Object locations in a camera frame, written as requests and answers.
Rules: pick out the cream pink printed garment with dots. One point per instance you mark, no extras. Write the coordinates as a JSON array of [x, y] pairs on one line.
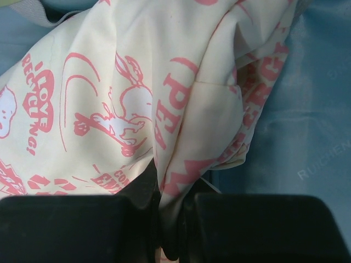
[[180, 83]]

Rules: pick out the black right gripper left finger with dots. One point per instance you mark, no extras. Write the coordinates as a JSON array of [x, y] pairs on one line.
[[94, 228]]

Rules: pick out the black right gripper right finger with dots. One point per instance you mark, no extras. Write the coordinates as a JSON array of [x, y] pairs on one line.
[[307, 221]]

